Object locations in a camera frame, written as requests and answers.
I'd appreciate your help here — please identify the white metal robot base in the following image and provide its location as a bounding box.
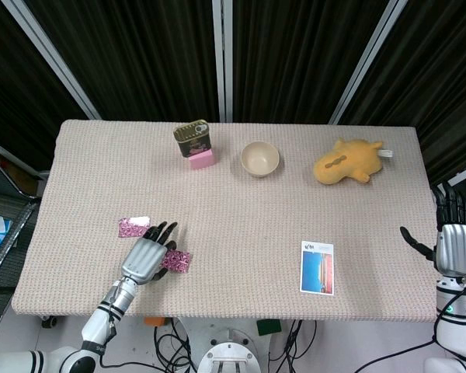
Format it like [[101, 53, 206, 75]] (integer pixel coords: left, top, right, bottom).
[[196, 328, 271, 373]]

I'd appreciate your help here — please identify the beige bowl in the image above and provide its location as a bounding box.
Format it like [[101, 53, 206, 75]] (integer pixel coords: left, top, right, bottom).
[[240, 140, 280, 179]]

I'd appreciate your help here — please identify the black cable tangle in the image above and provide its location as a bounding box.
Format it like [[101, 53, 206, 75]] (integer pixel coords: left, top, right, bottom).
[[271, 319, 318, 373], [154, 318, 198, 373]]

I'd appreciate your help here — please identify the white partition frame post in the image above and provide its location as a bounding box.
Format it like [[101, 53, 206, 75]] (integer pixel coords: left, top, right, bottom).
[[329, 0, 409, 125], [211, 0, 234, 124], [2, 0, 102, 120]]

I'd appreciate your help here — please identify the beige woven tablecloth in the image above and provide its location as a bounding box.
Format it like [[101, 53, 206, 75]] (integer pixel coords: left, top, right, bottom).
[[12, 118, 438, 323]]

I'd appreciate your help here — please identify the yellow plush toy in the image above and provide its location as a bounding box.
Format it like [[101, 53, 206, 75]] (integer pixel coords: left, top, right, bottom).
[[313, 138, 395, 186]]

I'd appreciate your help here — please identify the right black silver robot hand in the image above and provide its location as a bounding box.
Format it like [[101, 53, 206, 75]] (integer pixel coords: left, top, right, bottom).
[[398, 182, 466, 277]]

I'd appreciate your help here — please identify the blue red postcard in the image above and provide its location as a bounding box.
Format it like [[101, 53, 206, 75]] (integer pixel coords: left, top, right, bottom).
[[299, 240, 335, 296]]

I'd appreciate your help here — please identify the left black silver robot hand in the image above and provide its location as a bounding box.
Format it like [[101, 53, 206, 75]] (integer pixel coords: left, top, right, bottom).
[[119, 221, 179, 284]]

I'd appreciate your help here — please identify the grey metal chair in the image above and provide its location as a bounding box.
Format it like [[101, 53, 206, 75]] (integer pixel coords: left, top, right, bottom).
[[0, 147, 50, 343]]

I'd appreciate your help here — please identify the black curtain panel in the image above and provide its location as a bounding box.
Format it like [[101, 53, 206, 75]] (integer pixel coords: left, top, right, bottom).
[[0, 0, 91, 172], [232, 0, 391, 124], [23, 0, 221, 121], [339, 0, 466, 178]]

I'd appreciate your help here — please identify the dark luncheon meat can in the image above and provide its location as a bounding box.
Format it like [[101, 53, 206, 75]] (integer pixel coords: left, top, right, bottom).
[[172, 119, 211, 159]]

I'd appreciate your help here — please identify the pink cube block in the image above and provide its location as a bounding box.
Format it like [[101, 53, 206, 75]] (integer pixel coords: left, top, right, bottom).
[[189, 149, 215, 171]]

